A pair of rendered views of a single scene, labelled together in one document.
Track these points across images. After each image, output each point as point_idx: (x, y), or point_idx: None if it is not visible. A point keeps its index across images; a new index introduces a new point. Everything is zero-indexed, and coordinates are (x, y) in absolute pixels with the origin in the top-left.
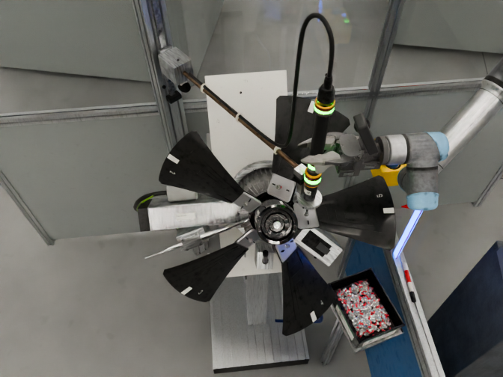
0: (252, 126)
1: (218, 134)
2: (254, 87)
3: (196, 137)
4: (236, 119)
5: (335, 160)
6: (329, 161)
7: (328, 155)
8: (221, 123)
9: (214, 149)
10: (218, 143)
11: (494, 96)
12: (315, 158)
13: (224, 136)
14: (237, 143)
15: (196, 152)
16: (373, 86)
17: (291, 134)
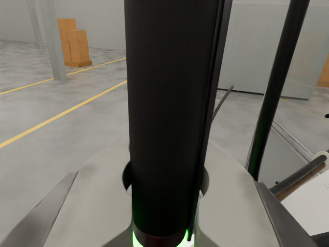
0: (303, 167)
1: (308, 195)
2: None
3: (227, 92)
4: (314, 158)
5: (44, 220)
6: (57, 187)
7: (107, 191)
8: (326, 191)
9: (283, 200)
10: (294, 201)
11: None
12: (112, 146)
13: (309, 205)
14: (309, 229)
15: (214, 111)
16: None
17: (255, 143)
